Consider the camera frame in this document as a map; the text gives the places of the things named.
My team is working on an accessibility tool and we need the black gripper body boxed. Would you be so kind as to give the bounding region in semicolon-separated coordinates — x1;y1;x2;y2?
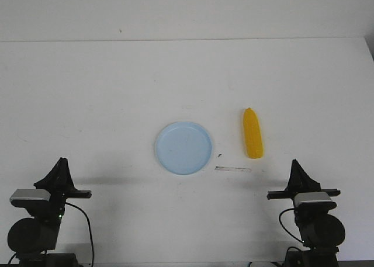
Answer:
266;186;341;199
34;182;92;214

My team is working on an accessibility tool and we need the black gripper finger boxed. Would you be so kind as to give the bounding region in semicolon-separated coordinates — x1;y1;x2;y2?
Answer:
288;159;299;191
295;160;321;190
61;158;77;191
34;157;65;188

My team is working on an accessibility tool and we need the yellow toy corn cob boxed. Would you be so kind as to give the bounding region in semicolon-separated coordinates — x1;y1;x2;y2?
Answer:
243;108;264;159

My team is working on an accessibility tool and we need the light blue round plate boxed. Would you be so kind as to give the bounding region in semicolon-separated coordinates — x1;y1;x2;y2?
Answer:
154;122;213;175

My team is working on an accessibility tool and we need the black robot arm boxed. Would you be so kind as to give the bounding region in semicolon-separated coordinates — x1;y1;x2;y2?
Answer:
7;157;95;266
266;159;345;266

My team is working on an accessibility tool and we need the clear tape strip horizontal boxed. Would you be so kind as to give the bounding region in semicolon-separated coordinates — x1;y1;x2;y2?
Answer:
214;167;252;173

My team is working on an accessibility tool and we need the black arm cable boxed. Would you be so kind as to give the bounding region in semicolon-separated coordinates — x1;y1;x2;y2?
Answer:
5;202;95;267
278;207;304;244

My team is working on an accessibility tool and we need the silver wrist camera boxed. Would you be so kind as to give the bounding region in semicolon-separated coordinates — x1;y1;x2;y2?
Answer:
293;192;337;211
9;189;51;208

